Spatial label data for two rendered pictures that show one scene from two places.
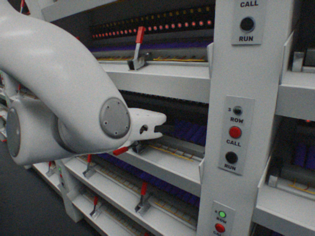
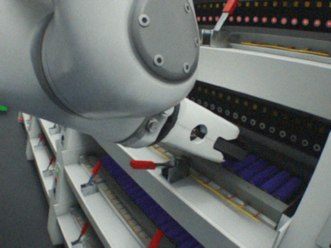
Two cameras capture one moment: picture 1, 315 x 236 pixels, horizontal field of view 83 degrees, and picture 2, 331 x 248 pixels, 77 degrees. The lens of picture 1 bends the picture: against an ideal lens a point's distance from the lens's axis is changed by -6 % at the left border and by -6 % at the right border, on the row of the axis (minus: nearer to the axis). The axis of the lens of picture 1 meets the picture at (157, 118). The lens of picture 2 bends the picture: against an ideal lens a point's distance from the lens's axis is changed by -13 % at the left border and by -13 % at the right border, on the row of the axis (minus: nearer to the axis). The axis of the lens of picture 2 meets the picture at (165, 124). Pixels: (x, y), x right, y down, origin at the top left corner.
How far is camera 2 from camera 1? 13 cm
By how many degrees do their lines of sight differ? 12
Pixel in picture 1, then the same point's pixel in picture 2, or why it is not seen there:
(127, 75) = not seen: hidden behind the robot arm
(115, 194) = (111, 231)
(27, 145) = not seen: outside the picture
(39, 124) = (18, 15)
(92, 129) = (104, 18)
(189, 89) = (300, 87)
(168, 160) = (215, 208)
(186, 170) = (244, 234)
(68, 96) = not seen: outside the picture
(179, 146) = (241, 190)
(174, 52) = (277, 39)
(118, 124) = (171, 46)
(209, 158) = (301, 223)
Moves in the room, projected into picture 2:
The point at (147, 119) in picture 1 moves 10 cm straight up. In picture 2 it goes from (211, 118) to (241, 21)
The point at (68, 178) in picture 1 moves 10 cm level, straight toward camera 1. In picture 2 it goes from (63, 186) to (58, 204)
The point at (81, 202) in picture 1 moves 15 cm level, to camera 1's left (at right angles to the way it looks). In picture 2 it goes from (67, 224) to (32, 204)
